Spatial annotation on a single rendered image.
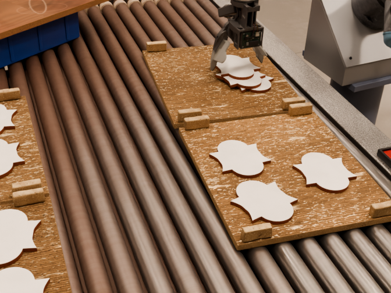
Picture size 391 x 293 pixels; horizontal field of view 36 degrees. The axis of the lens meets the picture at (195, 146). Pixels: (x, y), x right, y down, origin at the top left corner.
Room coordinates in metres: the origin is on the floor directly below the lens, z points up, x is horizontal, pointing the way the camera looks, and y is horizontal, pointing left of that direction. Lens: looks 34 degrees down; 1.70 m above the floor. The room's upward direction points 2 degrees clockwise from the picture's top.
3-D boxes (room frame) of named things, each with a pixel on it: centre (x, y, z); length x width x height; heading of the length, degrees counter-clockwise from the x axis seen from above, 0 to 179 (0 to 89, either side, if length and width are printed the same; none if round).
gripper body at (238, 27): (1.45, -0.11, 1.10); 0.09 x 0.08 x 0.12; 23
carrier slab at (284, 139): (1.05, -0.19, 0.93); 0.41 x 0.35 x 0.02; 18
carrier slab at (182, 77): (1.46, -0.06, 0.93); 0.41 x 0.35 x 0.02; 16
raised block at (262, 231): (0.83, -0.12, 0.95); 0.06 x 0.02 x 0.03; 108
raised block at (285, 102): (1.31, -0.24, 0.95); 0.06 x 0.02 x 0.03; 106
